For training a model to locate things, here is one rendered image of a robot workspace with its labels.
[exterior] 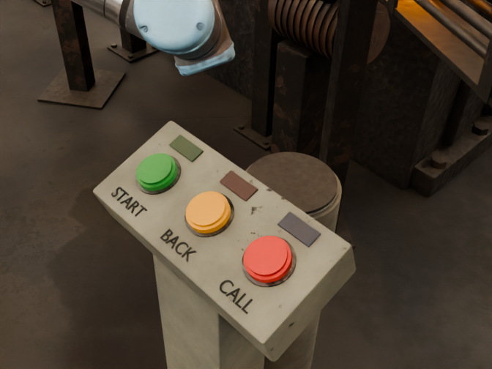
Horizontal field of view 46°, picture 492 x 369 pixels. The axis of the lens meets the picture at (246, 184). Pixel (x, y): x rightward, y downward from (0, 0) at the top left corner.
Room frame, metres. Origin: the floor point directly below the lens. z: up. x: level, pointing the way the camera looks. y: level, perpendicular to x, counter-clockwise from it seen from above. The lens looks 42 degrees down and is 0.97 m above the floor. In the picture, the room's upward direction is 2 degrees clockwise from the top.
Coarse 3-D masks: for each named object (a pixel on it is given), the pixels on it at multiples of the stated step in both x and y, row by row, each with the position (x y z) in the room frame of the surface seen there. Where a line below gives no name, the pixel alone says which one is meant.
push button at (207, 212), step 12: (204, 192) 0.39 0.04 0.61; (216, 192) 0.39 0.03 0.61; (192, 204) 0.38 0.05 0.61; (204, 204) 0.37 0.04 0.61; (216, 204) 0.37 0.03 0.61; (228, 204) 0.37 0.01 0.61; (192, 216) 0.36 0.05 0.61; (204, 216) 0.36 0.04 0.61; (216, 216) 0.36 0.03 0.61; (228, 216) 0.36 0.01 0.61; (204, 228) 0.35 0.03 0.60; (216, 228) 0.35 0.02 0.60
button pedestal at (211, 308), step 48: (144, 144) 0.46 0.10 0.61; (96, 192) 0.42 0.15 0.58; (144, 192) 0.41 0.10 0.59; (192, 192) 0.40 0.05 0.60; (144, 240) 0.36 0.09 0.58; (192, 240) 0.35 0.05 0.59; (240, 240) 0.34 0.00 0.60; (288, 240) 0.34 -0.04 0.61; (336, 240) 0.33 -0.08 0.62; (192, 288) 0.33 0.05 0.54; (240, 288) 0.30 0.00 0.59; (288, 288) 0.29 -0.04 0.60; (336, 288) 0.31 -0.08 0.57; (192, 336) 0.34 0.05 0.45; (240, 336) 0.33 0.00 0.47; (288, 336) 0.27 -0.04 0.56
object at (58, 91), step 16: (64, 0) 1.48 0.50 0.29; (64, 16) 1.48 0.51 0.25; (80, 16) 1.51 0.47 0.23; (64, 32) 1.48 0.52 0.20; (80, 32) 1.49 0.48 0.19; (64, 48) 1.48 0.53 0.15; (80, 48) 1.48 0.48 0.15; (64, 64) 1.49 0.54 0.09; (80, 64) 1.48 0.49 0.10; (64, 80) 1.54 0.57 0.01; (80, 80) 1.48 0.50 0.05; (96, 80) 1.54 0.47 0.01; (112, 80) 1.55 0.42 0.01; (48, 96) 1.45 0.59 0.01; (64, 96) 1.45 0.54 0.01; (80, 96) 1.45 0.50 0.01; (96, 96) 1.45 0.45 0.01
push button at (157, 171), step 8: (144, 160) 0.43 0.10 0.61; (152, 160) 0.43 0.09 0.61; (160, 160) 0.43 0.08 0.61; (168, 160) 0.43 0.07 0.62; (144, 168) 0.42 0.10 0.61; (152, 168) 0.42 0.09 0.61; (160, 168) 0.42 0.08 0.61; (168, 168) 0.42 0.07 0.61; (176, 168) 0.42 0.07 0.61; (136, 176) 0.42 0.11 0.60; (144, 176) 0.41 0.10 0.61; (152, 176) 0.41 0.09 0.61; (160, 176) 0.41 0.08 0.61; (168, 176) 0.41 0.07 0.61; (144, 184) 0.41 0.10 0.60; (152, 184) 0.41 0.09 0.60; (160, 184) 0.40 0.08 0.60; (168, 184) 0.41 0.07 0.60
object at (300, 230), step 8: (288, 216) 0.36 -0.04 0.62; (296, 216) 0.36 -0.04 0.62; (280, 224) 0.35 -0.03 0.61; (288, 224) 0.35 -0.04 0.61; (296, 224) 0.35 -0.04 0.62; (304, 224) 0.35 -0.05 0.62; (288, 232) 0.34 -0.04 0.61; (296, 232) 0.34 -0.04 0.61; (304, 232) 0.34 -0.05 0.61; (312, 232) 0.34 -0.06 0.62; (304, 240) 0.33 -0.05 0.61; (312, 240) 0.33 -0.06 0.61
